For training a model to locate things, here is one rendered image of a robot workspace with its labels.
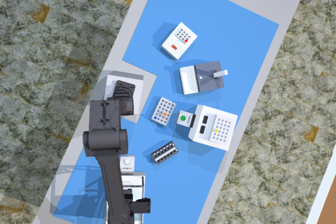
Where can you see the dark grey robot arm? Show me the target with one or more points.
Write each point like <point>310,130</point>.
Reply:
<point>105,132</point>

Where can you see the blue bench mat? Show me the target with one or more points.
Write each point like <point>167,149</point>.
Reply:
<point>179,186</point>

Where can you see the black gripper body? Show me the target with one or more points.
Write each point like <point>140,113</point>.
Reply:
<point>127,191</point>

